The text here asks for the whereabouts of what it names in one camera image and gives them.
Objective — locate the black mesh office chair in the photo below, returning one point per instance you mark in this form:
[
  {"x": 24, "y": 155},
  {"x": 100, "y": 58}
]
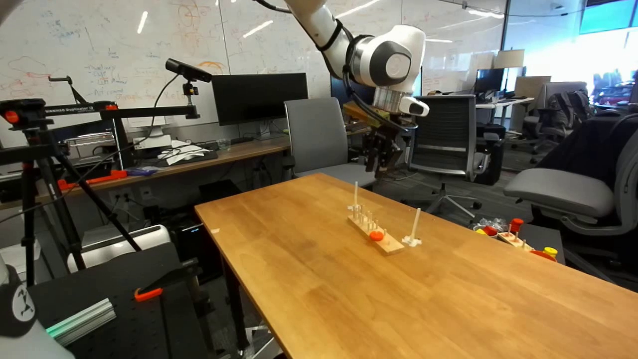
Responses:
[{"x": 441, "y": 142}]

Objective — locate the black cap with logo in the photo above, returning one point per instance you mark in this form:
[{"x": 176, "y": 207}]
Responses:
[{"x": 12, "y": 309}]

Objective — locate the red bar clamp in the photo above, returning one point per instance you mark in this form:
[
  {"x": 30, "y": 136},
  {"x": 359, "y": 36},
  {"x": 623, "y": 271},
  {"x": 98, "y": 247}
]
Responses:
[{"x": 92, "y": 179}]

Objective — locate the wooden toy base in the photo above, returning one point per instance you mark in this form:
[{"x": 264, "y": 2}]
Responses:
[{"x": 515, "y": 239}]

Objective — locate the wide black monitor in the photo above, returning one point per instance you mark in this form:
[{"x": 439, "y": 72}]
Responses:
[{"x": 260, "y": 98}]

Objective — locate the clear plastic bag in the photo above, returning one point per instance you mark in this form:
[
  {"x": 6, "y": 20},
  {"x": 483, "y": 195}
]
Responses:
[{"x": 487, "y": 221}]

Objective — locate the grey padded swivel chair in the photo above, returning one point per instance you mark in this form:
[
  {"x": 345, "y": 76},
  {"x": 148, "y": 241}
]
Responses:
[{"x": 559, "y": 189}]

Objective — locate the yellow toy peg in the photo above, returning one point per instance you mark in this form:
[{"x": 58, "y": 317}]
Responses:
[{"x": 551, "y": 251}]

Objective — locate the background grey office chair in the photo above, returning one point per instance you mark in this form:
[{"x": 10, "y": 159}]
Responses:
[{"x": 561, "y": 110}]

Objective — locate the black stereo camera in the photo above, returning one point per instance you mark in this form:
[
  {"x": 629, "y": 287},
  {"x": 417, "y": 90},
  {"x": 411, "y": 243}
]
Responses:
[{"x": 188, "y": 68}]

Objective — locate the silver tube with green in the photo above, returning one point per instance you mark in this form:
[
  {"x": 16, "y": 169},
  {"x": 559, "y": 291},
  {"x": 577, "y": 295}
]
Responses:
[{"x": 80, "y": 319}]

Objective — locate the black draped cloth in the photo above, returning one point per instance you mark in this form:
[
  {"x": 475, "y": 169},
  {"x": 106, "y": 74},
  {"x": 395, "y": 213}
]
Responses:
[{"x": 585, "y": 149}]

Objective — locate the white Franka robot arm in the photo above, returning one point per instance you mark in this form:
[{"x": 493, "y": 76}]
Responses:
[{"x": 391, "y": 62}]

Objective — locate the white curved panel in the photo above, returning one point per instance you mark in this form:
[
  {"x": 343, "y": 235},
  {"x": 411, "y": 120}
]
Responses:
[{"x": 120, "y": 245}]

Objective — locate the long wooden office desk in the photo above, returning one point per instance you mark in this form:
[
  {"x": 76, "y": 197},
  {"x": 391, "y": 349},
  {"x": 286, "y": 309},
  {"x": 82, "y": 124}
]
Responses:
[{"x": 246, "y": 151}]

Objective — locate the grey high-back office chair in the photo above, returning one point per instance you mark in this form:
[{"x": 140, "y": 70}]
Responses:
[{"x": 315, "y": 136}]

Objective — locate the white paper pile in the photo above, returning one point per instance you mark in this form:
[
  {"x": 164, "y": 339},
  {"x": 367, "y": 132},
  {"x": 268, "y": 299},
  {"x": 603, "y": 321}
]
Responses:
[{"x": 174, "y": 151}]

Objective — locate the red toy peg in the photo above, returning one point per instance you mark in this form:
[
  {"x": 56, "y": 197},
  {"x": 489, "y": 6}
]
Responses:
[{"x": 517, "y": 223}]

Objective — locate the wooden peg board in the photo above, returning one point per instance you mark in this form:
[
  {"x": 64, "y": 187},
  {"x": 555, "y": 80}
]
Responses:
[{"x": 391, "y": 243}]

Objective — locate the black table leg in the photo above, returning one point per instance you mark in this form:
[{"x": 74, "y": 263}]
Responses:
[{"x": 234, "y": 305}]

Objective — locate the black camera tripod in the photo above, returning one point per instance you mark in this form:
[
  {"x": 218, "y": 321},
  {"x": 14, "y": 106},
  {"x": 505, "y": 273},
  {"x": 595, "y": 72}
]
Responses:
[{"x": 30, "y": 159}]

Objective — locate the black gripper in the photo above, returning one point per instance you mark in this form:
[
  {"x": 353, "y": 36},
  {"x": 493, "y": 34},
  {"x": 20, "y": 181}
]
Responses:
[{"x": 385, "y": 142}]

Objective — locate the small red toy piece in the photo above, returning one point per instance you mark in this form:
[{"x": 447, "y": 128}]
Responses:
[{"x": 489, "y": 229}]

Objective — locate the beige lamp shade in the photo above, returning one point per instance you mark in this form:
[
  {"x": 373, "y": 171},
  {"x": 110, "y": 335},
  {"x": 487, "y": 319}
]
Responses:
[{"x": 509, "y": 58}]

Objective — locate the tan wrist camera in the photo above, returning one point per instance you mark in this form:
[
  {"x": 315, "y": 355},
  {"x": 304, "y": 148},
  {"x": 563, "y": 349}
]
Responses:
[{"x": 365, "y": 112}]

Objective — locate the clear plastic rod stand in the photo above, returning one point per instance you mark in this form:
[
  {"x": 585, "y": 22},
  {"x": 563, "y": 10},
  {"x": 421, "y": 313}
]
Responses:
[
  {"x": 355, "y": 209},
  {"x": 411, "y": 241}
]

